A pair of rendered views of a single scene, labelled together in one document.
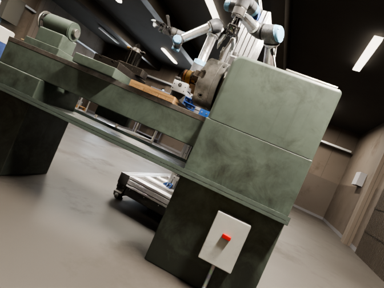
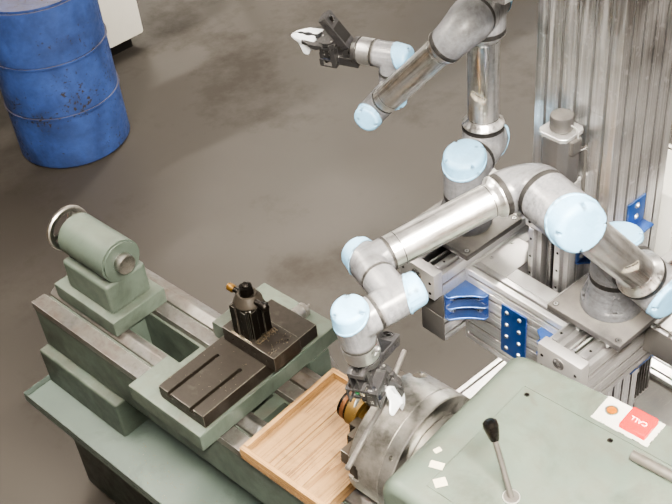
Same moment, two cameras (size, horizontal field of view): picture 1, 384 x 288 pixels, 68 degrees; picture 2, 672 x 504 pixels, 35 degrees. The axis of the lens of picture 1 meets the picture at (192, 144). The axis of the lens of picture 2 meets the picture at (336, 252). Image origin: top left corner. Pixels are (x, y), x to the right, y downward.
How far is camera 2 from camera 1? 2.44 m
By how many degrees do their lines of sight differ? 50
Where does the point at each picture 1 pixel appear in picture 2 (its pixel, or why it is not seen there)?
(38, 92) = (126, 420)
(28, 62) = (84, 359)
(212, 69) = (368, 465)
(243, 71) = not seen: outside the picture
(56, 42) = (103, 301)
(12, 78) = (80, 392)
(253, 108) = not seen: outside the picture
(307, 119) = not seen: outside the picture
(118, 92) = (236, 461)
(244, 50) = (588, 88)
